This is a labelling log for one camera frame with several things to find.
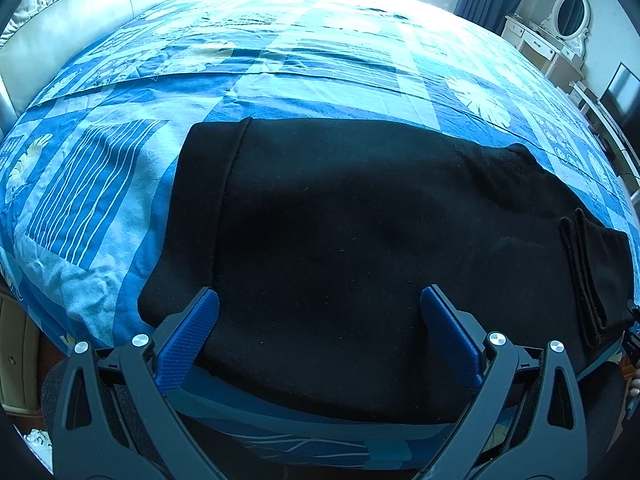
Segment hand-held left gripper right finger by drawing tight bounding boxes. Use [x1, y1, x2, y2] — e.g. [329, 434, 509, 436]
[420, 285, 589, 480]

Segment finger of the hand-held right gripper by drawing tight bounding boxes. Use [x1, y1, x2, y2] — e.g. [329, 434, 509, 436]
[621, 298, 640, 363]

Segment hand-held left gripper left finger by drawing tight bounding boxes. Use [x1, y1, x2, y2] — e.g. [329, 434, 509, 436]
[51, 287, 227, 480]

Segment black pants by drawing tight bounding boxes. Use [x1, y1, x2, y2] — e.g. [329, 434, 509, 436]
[137, 117, 636, 425]

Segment beige wooden nightstand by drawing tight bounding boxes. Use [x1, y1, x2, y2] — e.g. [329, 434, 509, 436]
[0, 287, 43, 413]

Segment blue patterned bed sheet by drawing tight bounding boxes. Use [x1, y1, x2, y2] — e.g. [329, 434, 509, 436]
[0, 0, 640, 472]

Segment white television stand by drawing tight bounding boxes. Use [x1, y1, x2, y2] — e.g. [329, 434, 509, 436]
[569, 81, 640, 191]

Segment flat screen television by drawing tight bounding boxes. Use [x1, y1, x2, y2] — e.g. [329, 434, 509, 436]
[599, 62, 640, 137]

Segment white dressing table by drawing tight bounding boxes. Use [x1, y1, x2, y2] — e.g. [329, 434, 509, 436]
[501, 13, 585, 95]

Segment oval white-framed mirror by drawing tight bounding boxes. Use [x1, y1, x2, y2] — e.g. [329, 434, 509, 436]
[539, 0, 592, 55]

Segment tufted leather headboard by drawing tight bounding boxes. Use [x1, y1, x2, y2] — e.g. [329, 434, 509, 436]
[0, 0, 232, 133]

